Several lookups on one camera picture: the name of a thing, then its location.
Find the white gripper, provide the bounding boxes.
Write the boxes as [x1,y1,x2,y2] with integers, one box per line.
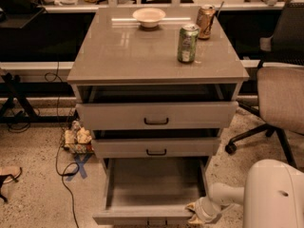
[185,197,234,225]

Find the grey bottom drawer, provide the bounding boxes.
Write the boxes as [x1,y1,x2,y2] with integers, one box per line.
[93,157,206,226]

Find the grey drawer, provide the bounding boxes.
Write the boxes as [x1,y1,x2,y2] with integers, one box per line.
[93,157,206,226]
[92,138,220,159]
[76,102,238,130]

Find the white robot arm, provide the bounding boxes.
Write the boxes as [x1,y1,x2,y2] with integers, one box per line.
[186,160,304,228]

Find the grey middle drawer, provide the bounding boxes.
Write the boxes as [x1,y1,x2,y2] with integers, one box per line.
[92,138,220,159]

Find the grey top drawer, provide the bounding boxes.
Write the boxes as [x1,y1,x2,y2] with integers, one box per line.
[76,102,238,130]

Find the grey drawer cabinet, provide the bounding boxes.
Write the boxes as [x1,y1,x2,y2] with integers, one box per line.
[66,5,250,176]

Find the blue tape cross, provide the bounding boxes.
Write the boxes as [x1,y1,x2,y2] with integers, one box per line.
[66,153,92,181]

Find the crumpled snack bags pile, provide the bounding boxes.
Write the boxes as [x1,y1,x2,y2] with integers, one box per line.
[64,121,93,154]

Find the grey office chair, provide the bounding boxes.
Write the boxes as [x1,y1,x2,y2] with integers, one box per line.
[225,0,304,166]

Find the green soda can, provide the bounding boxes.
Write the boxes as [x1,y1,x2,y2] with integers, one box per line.
[178,24,200,63]

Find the tan shoe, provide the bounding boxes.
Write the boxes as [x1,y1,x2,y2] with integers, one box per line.
[0,166,22,183]

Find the black tripod stand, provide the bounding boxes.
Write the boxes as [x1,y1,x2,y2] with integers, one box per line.
[0,174,18,204]

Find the orange soda can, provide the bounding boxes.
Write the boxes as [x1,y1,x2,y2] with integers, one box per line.
[197,5,216,40]

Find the white bowl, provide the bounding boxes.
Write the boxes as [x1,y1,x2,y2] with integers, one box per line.
[132,8,166,29]

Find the black floor cable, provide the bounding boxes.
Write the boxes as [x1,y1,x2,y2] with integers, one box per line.
[44,60,80,228]

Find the black table leg frame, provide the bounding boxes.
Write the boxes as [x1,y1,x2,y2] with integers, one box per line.
[0,69,78,124]

